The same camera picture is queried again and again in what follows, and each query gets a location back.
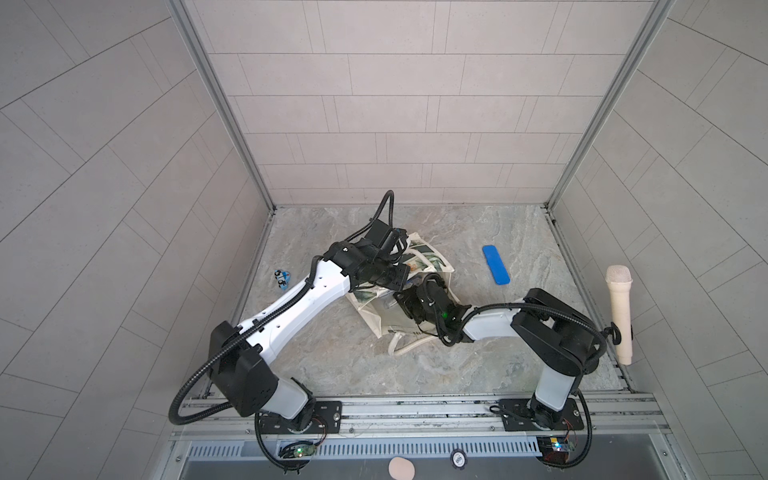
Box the left green circuit board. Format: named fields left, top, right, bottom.
left=279, top=441, right=318, bottom=460

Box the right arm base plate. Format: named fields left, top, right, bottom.
left=489, top=398, right=585, bottom=432

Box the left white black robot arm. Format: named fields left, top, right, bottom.
left=208, top=220, right=410, bottom=431

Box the blue plastic case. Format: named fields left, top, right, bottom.
left=482, top=245, right=510, bottom=285

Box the cream canvas tote bag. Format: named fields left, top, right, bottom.
left=345, top=232, right=459, bottom=357

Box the round black white button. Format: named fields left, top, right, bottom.
left=450, top=449, right=467, bottom=470

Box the small blue white toy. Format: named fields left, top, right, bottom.
left=274, top=269, right=291, bottom=291

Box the beige microphone on stand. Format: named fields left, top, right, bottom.
left=605, top=265, right=633, bottom=366

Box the right green circuit board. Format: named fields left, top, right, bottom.
left=536, top=436, right=576, bottom=464

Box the aluminium rail frame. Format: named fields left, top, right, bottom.
left=149, top=391, right=693, bottom=479

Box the green circuit board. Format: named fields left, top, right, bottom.
left=279, top=441, right=318, bottom=460
left=536, top=436, right=576, bottom=464

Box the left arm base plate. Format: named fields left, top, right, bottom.
left=257, top=401, right=343, bottom=435

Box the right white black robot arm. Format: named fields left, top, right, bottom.
left=394, top=273, right=621, bottom=429

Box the round beige disc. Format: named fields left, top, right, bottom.
left=388, top=457, right=415, bottom=480

